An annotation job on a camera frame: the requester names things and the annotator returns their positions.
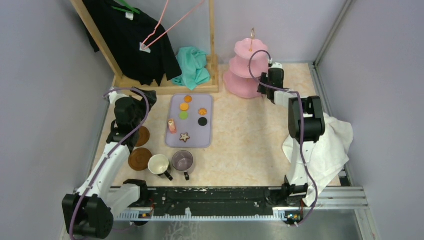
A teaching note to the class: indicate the star-shaped iced cookie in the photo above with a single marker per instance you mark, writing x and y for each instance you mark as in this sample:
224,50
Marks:
184,137

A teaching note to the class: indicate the purple mug black handle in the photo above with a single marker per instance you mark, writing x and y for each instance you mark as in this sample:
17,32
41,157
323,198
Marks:
183,161

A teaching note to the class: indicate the teal cloth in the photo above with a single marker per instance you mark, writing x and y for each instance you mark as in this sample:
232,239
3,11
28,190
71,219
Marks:
193,64

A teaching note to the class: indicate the pink three-tier cake stand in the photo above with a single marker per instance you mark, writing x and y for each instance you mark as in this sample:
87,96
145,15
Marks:
239,79

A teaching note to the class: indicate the small orange round cookie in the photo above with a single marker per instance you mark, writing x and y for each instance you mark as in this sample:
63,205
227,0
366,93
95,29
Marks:
188,99

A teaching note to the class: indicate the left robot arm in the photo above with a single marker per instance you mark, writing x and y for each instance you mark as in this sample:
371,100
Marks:
90,212

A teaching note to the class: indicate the green round cookie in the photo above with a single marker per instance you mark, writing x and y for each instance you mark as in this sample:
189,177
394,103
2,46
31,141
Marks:
183,115

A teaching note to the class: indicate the lavender serving tray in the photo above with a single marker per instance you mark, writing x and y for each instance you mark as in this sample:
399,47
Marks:
200,136

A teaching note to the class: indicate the red striped cake piece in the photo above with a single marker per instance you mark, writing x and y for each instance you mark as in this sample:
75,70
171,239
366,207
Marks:
172,126

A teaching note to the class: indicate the brown saucer near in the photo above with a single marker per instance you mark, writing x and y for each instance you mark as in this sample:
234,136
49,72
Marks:
139,159

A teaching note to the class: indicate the white towel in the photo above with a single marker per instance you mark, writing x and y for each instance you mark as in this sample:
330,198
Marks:
324,159

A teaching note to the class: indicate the cream mug black handle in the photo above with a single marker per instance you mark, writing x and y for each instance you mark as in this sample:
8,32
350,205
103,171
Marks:
160,166

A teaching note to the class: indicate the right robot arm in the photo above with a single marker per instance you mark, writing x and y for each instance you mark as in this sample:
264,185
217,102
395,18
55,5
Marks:
306,125

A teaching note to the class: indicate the green clothes hanger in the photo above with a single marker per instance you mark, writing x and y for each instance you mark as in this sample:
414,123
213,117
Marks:
125,7

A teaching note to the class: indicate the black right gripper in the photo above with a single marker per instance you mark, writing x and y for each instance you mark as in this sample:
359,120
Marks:
261,89

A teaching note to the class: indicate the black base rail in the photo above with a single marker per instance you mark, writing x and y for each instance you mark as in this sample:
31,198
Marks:
213,201

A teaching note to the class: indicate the black sandwich cookie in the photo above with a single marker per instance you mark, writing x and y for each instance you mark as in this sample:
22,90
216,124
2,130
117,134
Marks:
202,121

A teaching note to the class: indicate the orange waffle round cookie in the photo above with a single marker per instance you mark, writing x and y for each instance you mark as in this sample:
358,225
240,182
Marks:
184,107

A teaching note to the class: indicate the wooden clothes rack frame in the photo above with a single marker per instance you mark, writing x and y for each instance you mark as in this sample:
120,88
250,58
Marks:
120,80

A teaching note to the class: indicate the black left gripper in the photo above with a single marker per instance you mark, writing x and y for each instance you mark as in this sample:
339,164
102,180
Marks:
142,103

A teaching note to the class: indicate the black t-shirt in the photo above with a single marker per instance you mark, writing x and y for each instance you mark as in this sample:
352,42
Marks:
140,46

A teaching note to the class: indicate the brown saucer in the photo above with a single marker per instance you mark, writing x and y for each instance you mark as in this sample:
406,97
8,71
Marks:
144,136
139,159

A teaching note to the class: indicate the brown saucer far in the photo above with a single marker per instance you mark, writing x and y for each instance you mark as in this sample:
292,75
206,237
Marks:
144,136

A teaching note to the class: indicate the orange swirl cookie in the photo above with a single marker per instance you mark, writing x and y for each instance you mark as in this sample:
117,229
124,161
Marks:
203,111

